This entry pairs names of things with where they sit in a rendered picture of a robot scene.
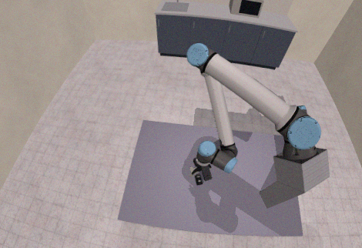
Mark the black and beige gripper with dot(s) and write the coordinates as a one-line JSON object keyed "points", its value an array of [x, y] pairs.
{"points": [[196, 170]]}

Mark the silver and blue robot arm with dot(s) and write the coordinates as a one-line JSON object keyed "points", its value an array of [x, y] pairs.
{"points": [[292, 122]]}

